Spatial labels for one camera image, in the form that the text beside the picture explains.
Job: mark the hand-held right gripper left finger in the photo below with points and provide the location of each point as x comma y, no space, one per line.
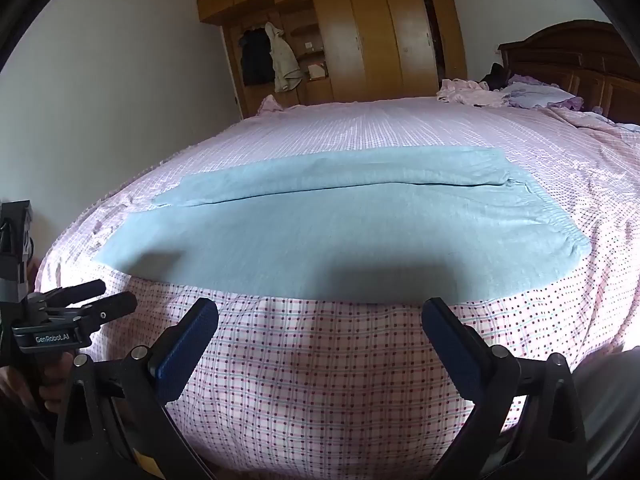
182,350

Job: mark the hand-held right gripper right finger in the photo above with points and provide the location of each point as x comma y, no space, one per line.
455,350

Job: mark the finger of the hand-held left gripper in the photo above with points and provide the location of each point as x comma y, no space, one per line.
75,291
112,307

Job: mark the light blue towel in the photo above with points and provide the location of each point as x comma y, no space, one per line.
325,230

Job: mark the person's left hand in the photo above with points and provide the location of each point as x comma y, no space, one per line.
54,385

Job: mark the bed with pink checked sheet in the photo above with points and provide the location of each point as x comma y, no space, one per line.
320,385

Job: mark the crumpled pink cloth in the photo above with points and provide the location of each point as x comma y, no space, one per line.
465,92

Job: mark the dark cloth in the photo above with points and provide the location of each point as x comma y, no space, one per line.
495,77

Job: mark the dark hanging jacket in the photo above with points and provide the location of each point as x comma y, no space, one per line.
255,60

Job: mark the beige hanging jacket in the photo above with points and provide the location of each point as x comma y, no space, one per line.
285,60

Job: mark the dark wooden headboard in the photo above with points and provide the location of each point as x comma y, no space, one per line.
575,60

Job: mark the wooden wardrobe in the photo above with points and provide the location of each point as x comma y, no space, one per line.
375,35

